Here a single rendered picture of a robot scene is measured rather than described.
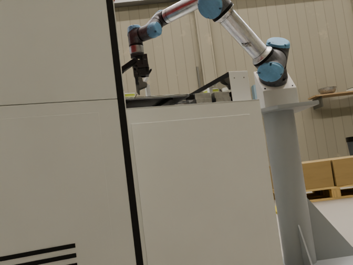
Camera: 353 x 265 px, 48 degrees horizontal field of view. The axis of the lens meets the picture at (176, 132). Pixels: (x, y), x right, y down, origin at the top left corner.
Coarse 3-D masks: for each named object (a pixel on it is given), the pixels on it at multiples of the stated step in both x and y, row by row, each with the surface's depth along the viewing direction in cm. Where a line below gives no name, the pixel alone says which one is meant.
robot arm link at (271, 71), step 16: (208, 0) 174; (224, 0) 176; (208, 16) 178; (224, 16) 178; (240, 32) 181; (256, 48) 184; (272, 48) 187; (256, 64) 188; (272, 64) 183; (272, 80) 190
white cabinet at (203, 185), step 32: (160, 128) 150; (192, 128) 155; (224, 128) 159; (256, 128) 165; (160, 160) 149; (192, 160) 153; (224, 160) 158; (256, 160) 163; (160, 192) 147; (192, 192) 151; (224, 192) 156; (256, 192) 161; (160, 224) 146; (192, 224) 150; (224, 224) 154; (256, 224) 159; (160, 256) 144; (192, 256) 148; (224, 256) 153; (256, 256) 157
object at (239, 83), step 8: (232, 72) 171; (240, 72) 173; (232, 80) 171; (240, 80) 172; (248, 80) 173; (232, 88) 170; (240, 88) 172; (248, 88) 173; (232, 96) 170; (240, 96) 171; (248, 96) 172
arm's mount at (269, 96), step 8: (256, 72) 216; (256, 80) 214; (288, 80) 210; (256, 88) 215; (264, 88) 205; (272, 88) 206; (280, 88) 205; (288, 88) 205; (296, 88) 206; (264, 96) 204; (272, 96) 204; (280, 96) 205; (288, 96) 205; (296, 96) 205; (264, 104) 204; (272, 104) 204; (280, 104) 204
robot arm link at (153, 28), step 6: (150, 24) 200; (156, 24) 200; (138, 30) 204; (144, 30) 201; (150, 30) 199; (156, 30) 199; (138, 36) 204; (144, 36) 203; (150, 36) 202; (156, 36) 202
